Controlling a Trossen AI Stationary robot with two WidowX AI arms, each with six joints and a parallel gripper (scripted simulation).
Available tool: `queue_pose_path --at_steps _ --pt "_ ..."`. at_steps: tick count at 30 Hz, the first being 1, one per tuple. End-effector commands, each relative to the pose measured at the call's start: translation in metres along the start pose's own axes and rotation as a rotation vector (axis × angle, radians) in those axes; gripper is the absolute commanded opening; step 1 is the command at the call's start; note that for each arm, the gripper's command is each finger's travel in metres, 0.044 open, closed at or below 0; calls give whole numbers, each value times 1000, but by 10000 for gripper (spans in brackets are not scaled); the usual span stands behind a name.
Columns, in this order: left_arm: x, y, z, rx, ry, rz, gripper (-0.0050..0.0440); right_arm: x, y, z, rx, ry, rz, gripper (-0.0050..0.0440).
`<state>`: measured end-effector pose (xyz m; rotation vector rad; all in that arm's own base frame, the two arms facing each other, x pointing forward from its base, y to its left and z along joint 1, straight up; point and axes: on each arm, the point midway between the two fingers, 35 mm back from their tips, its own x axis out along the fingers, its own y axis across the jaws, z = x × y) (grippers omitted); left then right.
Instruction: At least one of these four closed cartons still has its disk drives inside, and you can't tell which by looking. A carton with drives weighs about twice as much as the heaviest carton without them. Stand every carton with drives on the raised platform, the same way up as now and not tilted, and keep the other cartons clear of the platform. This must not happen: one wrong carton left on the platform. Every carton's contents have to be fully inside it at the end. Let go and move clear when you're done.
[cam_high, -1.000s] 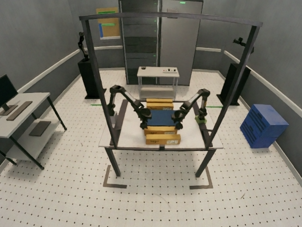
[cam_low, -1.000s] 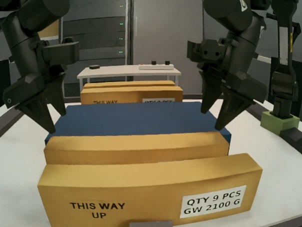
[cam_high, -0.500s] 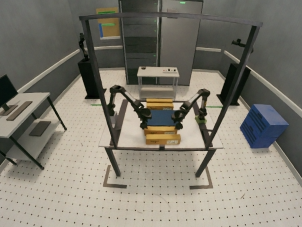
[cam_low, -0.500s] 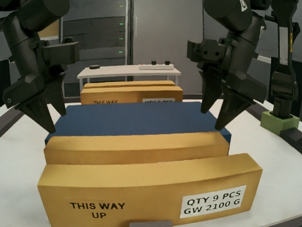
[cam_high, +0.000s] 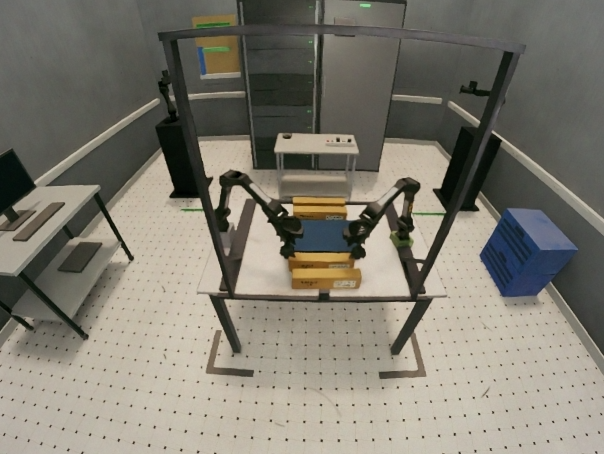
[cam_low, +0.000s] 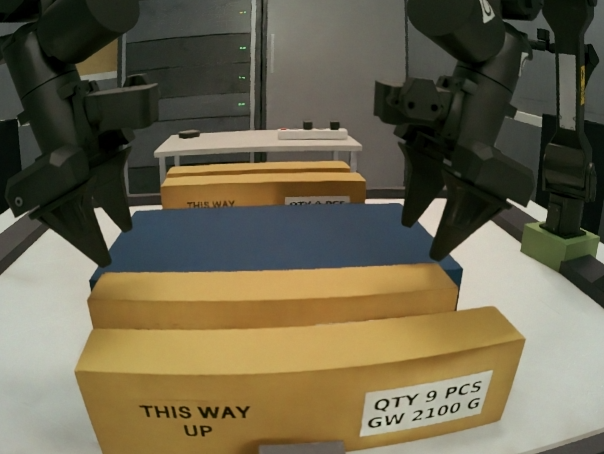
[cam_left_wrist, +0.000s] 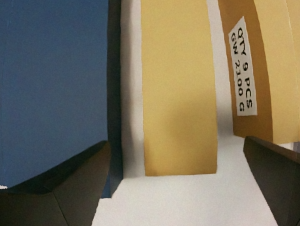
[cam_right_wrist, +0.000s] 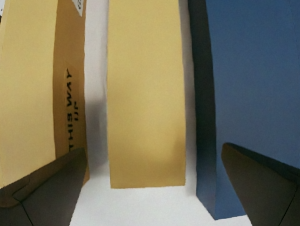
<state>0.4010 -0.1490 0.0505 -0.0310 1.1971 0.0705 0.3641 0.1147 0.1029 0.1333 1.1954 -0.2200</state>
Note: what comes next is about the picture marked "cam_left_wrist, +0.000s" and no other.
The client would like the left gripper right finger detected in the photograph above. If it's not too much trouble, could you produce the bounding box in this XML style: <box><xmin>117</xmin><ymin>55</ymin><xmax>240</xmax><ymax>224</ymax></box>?
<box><xmin>243</xmin><ymin>136</ymin><xmax>300</xmax><ymax>226</ymax></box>

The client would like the brown cardboard carton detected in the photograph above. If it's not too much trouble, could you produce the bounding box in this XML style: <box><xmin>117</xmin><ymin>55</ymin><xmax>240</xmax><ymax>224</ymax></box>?
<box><xmin>141</xmin><ymin>0</ymin><xmax>217</xmax><ymax>176</ymax></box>
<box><xmin>217</xmin><ymin>0</ymin><xmax>300</xmax><ymax>145</ymax></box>

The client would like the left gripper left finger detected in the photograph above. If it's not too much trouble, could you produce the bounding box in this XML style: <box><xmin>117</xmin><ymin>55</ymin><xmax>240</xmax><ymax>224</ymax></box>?
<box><xmin>0</xmin><ymin>140</ymin><xmax>111</xmax><ymax>226</ymax></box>

